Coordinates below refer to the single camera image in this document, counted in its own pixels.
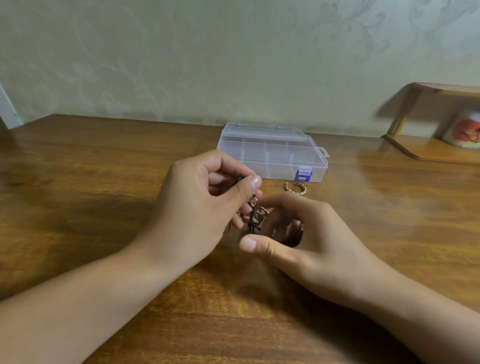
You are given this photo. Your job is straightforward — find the person's left forearm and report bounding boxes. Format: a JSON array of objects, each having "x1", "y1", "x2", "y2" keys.
[{"x1": 0, "y1": 238, "x2": 181, "y2": 364}]

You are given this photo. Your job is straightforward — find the person's right hand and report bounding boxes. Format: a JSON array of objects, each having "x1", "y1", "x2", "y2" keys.
[{"x1": 239, "y1": 193, "x2": 402, "y2": 310}]

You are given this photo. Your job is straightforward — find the clear plastic organizer box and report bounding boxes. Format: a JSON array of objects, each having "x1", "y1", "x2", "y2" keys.
[{"x1": 216, "y1": 122, "x2": 331, "y2": 184}]

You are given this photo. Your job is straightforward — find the person's left hand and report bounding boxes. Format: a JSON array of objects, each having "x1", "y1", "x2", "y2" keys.
[{"x1": 131, "y1": 149, "x2": 264, "y2": 275}]

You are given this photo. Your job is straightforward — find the white printed mug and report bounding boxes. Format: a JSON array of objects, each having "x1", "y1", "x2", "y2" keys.
[{"x1": 442, "y1": 109, "x2": 480, "y2": 150}]

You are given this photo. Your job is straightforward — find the small gold ring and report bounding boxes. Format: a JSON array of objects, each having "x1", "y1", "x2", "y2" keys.
[{"x1": 282, "y1": 182, "x2": 309, "y2": 198}]

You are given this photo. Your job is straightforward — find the wooden shelf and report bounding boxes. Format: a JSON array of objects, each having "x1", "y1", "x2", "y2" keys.
[{"x1": 381, "y1": 82, "x2": 480, "y2": 165}]

